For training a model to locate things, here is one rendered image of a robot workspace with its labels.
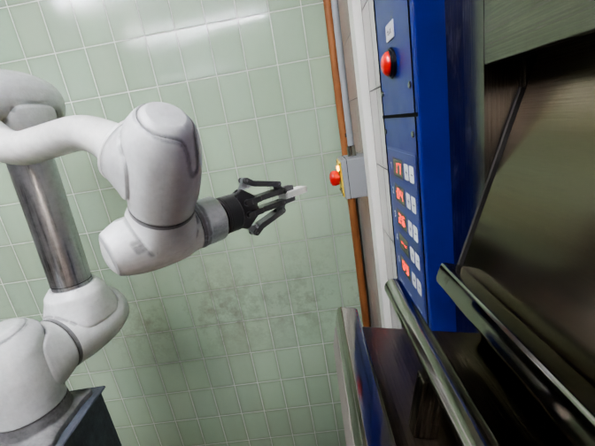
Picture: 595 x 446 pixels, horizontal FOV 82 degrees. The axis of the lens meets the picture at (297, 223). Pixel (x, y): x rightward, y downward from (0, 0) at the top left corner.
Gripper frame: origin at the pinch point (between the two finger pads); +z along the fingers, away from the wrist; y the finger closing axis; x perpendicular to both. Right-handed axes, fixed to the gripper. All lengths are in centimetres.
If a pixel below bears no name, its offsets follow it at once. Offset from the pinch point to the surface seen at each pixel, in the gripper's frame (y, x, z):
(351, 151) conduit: -6.3, 5.2, 17.3
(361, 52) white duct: -26.7, 15.5, 10.8
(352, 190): 2.8, 7.0, 13.6
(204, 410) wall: 97, -68, -12
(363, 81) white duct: -21.2, 15.3, 10.7
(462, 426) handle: -1, 55, -40
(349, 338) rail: 2, 44, -35
